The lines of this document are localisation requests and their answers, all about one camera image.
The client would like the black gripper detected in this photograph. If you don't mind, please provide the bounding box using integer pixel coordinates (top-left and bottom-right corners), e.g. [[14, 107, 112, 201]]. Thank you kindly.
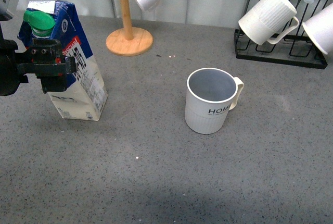
[[1, 39, 76, 96]]

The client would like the blue white milk carton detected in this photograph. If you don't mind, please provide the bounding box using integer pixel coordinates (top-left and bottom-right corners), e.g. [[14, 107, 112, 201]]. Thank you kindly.
[[18, 1, 108, 121]]

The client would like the cream HOME mug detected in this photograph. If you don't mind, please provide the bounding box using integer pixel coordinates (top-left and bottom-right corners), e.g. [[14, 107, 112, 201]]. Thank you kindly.
[[185, 68, 244, 134]]

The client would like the wooden mug tree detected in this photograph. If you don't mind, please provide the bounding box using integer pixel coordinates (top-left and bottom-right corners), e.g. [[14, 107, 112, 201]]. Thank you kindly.
[[106, 0, 153, 56]]

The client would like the cream ribbed hanging mug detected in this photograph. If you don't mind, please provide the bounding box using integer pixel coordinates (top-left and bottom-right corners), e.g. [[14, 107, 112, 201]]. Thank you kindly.
[[238, 0, 300, 45]]

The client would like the cream hanging mug right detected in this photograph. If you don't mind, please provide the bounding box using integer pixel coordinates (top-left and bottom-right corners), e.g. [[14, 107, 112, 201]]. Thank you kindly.
[[302, 4, 333, 55]]

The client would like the black wire mug rack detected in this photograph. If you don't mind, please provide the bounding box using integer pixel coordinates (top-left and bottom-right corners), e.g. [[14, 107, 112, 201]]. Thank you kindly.
[[234, 0, 332, 69]]

